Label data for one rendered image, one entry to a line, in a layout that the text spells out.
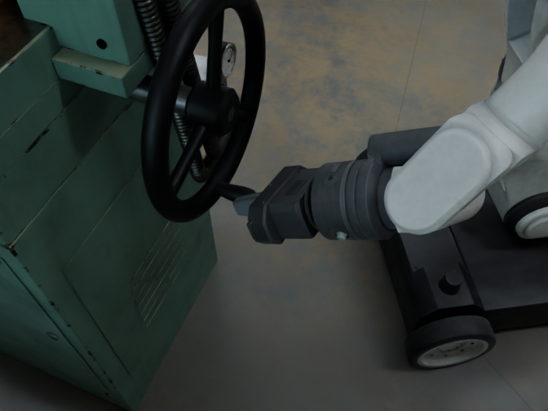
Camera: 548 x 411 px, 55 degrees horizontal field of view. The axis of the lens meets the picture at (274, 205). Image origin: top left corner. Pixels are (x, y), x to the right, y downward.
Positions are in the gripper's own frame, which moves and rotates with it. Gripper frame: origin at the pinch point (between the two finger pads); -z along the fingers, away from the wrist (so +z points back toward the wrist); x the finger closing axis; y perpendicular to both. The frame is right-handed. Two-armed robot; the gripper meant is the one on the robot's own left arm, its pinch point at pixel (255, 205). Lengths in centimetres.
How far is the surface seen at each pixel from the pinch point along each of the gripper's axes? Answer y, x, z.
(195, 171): 2.3, 6.6, -14.6
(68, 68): 23.3, -5.5, -12.8
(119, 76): 20.7, -4.6, -6.4
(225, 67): 10.9, 28.4, -19.5
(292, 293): -53, 39, -38
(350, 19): -13, 156, -57
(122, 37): 24.2, -3.6, -4.2
